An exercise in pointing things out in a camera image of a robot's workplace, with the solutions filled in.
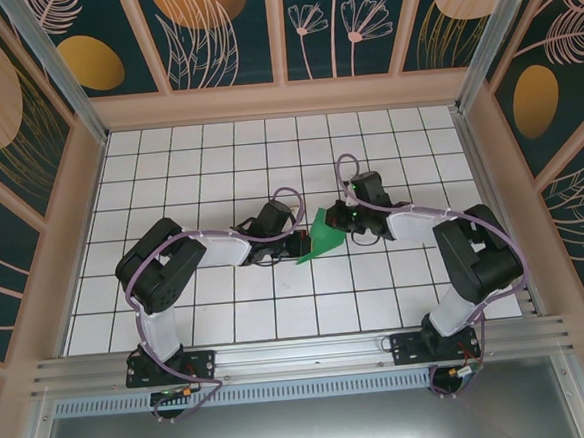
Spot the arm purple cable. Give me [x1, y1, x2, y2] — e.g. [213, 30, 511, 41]
[335, 140, 539, 407]
[118, 184, 317, 425]

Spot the grey metal sheet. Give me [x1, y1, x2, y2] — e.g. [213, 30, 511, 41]
[32, 377, 584, 438]

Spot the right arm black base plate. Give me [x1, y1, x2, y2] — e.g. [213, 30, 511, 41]
[388, 324, 484, 369]

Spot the green paper sheet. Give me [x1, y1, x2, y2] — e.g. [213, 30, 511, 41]
[290, 204, 349, 267]

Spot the aluminium side rail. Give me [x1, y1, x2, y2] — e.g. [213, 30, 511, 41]
[451, 103, 547, 324]

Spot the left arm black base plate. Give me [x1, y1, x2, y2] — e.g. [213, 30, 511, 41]
[123, 348, 219, 390]

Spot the small control board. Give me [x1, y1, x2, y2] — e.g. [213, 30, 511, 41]
[447, 361, 487, 382]
[150, 385, 205, 406]

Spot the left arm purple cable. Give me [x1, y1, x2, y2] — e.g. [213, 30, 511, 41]
[118, 184, 317, 425]

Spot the long aluminium mounting rail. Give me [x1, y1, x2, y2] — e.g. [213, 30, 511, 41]
[28, 313, 577, 400]

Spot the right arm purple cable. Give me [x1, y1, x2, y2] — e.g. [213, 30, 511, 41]
[335, 140, 539, 407]

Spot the slotted grey cable duct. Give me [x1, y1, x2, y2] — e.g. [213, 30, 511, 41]
[51, 366, 436, 418]

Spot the aluminium frame post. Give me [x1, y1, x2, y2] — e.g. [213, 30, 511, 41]
[446, 0, 550, 114]
[0, 0, 111, 151]

